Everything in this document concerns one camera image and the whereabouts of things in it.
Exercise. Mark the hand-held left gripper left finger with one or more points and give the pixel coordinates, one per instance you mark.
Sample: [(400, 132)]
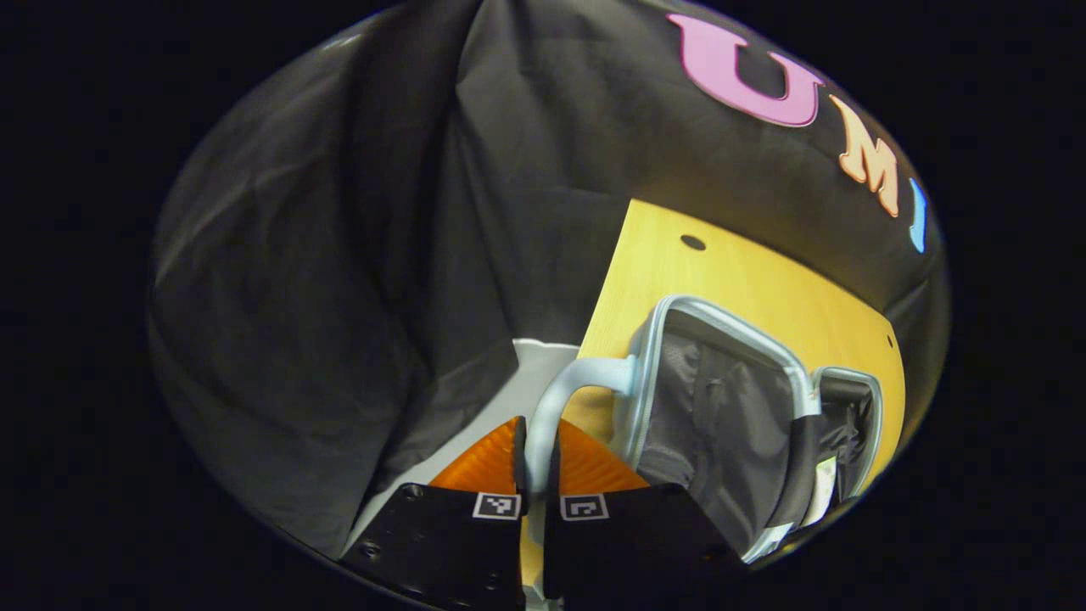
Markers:
[(441, 543)]

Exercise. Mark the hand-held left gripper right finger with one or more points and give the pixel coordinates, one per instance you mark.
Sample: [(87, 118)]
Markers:
[(636, 543)]

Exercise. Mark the light blue small suitcase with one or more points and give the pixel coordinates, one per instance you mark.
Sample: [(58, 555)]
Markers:
[(721, 407)]

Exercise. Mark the black backdrop cloth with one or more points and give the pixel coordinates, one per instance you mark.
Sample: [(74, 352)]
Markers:
[(339, 255)]

